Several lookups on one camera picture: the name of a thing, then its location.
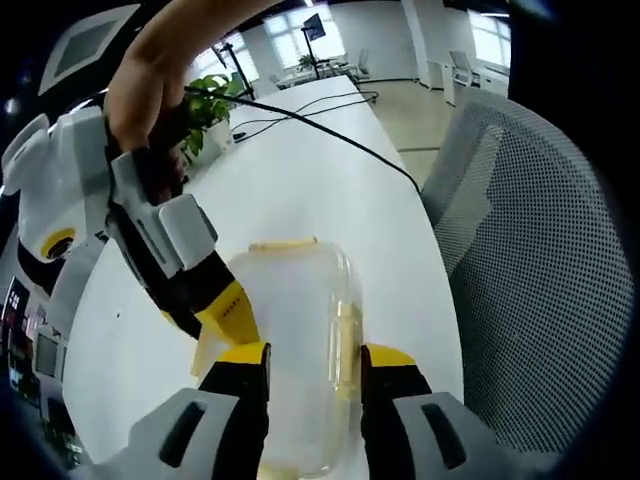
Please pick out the clear container with buckle clips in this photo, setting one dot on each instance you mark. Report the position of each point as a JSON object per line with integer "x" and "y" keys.
{"x": 295, "y": 325}

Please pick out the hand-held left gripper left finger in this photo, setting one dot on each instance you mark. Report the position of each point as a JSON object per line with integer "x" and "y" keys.
{"x": 225, "y": 400}

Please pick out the grey mesh office chair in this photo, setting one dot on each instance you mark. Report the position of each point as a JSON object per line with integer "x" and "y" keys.
{"x": 525, "y": 250}

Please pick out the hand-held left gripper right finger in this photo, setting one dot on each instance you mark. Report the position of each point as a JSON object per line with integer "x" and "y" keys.
{"x": 400, "y": 395}

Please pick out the green plant in white pot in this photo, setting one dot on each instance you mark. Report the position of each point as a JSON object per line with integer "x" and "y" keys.
{"x": 210, "y": 105}

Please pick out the small potted plant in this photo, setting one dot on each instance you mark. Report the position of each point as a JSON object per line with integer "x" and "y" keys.
{"x": 306, "y": 61}

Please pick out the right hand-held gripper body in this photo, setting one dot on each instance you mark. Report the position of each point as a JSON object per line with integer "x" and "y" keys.
{"x": 55, "y": 190}

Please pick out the person's right hand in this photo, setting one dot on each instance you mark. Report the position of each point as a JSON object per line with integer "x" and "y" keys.
{"x": 135, "y": 115}

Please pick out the ceiling air vent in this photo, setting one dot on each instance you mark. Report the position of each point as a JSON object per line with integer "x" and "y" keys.
{"x": 82, "y": 40}

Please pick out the black tripod stand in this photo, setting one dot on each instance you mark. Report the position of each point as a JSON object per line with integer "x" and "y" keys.
{"x": 241, "y": 70}

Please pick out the monitor on floor stand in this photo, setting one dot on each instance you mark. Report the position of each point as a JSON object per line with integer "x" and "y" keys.
{"x": 314, "y": 25}

